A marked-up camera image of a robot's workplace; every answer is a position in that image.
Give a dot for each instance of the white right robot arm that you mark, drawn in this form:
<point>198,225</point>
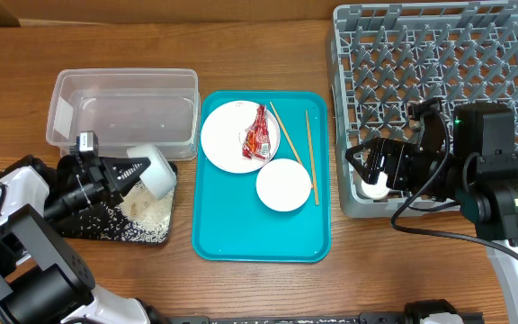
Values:
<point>468,162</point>

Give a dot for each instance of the black plastic tray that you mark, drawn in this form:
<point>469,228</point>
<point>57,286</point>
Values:
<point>103,198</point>

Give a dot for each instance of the grey dish rack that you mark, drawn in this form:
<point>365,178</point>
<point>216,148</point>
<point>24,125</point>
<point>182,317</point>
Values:
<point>382,57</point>

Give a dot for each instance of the clear plastic bin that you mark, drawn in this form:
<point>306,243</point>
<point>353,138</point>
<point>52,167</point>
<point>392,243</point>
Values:
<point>126,107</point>

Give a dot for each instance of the white cup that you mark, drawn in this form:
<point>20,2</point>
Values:
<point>376,191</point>

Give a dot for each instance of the wooden chopstick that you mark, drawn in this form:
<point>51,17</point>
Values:
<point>312,160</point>
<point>286,134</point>

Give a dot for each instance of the red sauce packet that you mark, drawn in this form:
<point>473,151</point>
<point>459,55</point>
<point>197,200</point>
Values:
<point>257,143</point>

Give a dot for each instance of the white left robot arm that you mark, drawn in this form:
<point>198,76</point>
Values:
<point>43,279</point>

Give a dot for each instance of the pink white bowl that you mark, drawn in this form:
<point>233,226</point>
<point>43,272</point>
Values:
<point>283,185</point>

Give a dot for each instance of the grey white bowl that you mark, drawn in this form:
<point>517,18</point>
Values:
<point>159,178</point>

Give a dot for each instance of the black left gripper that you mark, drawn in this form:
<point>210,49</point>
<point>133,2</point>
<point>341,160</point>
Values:
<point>98,173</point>

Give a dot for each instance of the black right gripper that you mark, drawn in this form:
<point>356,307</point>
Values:
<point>395,160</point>

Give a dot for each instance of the teal serving tray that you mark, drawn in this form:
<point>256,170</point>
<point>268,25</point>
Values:
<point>230,223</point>

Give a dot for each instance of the large white plate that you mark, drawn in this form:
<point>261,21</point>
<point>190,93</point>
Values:
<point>223,134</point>

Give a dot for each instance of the spilled rice grains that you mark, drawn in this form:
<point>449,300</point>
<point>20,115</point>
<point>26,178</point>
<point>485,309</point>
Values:
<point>140,218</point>

